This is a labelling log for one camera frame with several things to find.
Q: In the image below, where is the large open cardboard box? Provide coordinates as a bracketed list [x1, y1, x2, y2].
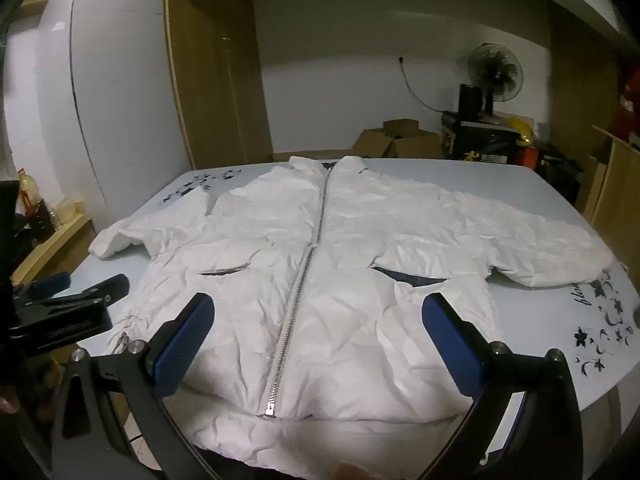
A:
[352, 128, 444, 161]

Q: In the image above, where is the dark sauce bottle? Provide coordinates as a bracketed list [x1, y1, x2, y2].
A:
[30, 200, 57, 233]

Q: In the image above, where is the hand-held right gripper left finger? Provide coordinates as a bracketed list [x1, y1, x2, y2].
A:
[50, 292, 216, 480]

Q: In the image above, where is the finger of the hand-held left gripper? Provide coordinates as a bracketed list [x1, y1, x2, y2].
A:
[15, 272, 71, 306]
[50, 274, 131, 307]

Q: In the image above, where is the wooden side cabinet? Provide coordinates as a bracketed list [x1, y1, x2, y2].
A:
[582, 125, 640, 243]

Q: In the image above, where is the cooking oil bottle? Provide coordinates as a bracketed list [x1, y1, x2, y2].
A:
[17, 169, 43, 221]

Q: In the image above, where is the black standing fan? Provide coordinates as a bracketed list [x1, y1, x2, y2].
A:
[467, 42, 524, 116]

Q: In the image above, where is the small cardboard box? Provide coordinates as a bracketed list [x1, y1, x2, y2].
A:
[382, 119, 425, 140]

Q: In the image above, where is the black rectangular box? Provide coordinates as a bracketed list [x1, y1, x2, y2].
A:
[459, 83, 484, 114]

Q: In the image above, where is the yellow helmet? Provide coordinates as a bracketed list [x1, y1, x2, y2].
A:
[506, 116, 536, 147]

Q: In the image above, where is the wooden wardrobe door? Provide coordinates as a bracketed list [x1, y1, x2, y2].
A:
[164, 0, 273, 170]

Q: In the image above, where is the wooden shelf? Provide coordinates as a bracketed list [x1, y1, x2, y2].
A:
[10, 210, 97, 286]

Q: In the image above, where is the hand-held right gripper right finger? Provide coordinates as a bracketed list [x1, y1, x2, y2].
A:
[421, 292, 586, 480]

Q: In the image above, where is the black wall cable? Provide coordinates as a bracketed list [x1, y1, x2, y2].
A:
[398, 57, 453, 112]

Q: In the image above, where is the white puffer jacket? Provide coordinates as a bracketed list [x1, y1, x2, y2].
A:
[89, 156, 618, 480]

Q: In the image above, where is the red hanging decoration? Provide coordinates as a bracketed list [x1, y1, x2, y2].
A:
[617, 57, 640, 147]

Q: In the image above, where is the black delivery box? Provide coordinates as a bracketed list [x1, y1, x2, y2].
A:
[441, 111, 523, 166]

